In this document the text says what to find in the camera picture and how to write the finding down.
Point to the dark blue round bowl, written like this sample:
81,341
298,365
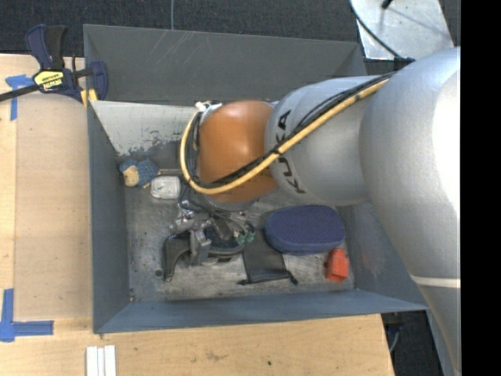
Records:
225,245

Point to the white packet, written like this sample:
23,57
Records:
165,187

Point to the black pouch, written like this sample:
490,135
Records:
264,262

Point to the blue and tan toy animal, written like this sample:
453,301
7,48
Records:
139,172

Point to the pale wood board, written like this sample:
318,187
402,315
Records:
51,210

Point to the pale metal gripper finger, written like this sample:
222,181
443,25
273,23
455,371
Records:
199,247
181,225

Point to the black angled tool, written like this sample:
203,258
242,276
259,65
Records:
174,255

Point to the orange-red block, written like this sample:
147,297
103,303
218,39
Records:
337,265

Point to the grey metal bin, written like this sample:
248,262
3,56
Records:
219,65

